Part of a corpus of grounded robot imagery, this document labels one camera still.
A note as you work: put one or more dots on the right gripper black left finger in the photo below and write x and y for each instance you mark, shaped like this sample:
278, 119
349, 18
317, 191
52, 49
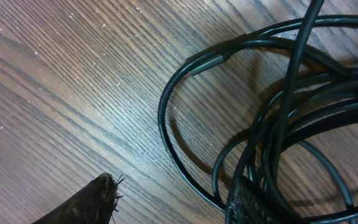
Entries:
93, 204

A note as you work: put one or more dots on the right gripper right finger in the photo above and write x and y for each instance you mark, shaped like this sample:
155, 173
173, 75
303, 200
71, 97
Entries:
251, 205

